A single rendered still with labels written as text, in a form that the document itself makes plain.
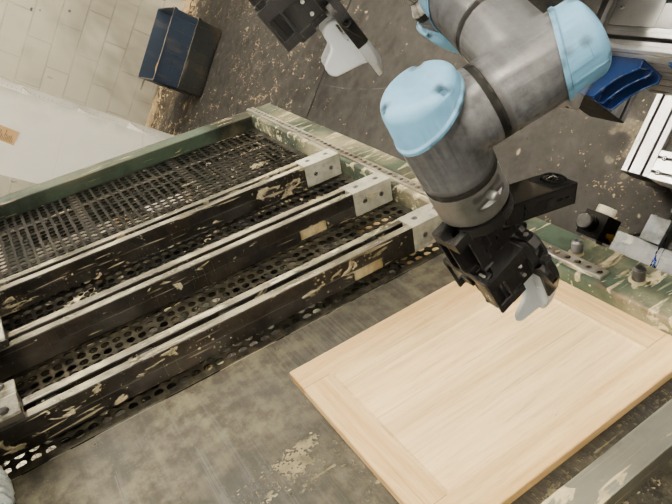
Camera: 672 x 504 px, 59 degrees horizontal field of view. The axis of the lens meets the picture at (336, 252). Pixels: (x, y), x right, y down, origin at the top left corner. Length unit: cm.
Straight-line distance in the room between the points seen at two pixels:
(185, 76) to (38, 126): 126
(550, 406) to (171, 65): 453
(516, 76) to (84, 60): 569
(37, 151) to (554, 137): 348
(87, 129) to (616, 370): 414
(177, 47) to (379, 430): 448
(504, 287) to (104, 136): 428
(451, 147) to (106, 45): 569
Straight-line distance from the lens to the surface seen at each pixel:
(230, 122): 240
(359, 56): 72
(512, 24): 57
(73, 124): 471
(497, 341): 115
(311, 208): 155
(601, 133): 242
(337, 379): 111
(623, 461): 96
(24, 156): 471
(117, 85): 618
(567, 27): 55
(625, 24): 136
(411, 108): 50
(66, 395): 122
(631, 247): 142
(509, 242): 65
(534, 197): 66
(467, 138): 53
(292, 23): 70
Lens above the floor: 201
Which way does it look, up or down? 39 degrees down
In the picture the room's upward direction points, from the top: 76 degrees counter-clockwise
